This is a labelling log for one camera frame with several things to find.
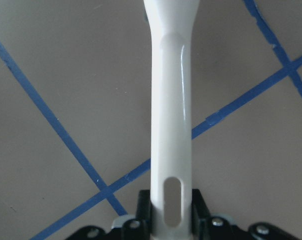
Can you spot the beige hand brush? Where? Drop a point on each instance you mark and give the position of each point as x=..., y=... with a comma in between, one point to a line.
x=171, y=25

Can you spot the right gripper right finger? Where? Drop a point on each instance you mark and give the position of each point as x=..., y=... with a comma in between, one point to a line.
x=200, y=215

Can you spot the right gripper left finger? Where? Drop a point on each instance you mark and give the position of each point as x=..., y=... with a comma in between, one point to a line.
x=144, y=214

